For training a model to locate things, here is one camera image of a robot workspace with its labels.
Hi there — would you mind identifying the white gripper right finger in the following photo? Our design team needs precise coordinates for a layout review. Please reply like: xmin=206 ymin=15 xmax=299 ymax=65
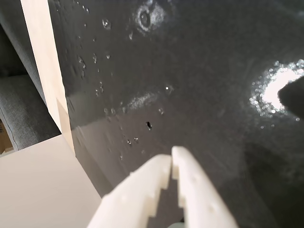
xmin=171 ymin=145 xmax=239 ymax=228

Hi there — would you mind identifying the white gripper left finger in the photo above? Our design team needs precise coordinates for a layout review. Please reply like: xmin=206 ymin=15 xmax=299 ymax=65
xmin=86 ymin=154 xmax=172 ymax=228

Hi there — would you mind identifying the grey fabric sofa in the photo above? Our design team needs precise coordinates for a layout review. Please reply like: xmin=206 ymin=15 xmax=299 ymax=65
xmin=0 ymin=0 xmax=63 ymax=152

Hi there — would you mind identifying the brown cardboard box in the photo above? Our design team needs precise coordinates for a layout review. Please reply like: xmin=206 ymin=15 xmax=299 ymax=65
xmin=0 ymin=118 xmax=15 ymax=155

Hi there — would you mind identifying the glossy black mat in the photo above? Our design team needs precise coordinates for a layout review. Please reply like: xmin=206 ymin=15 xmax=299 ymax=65
xmin=47 ymin=0 xmax=304 ymax=228

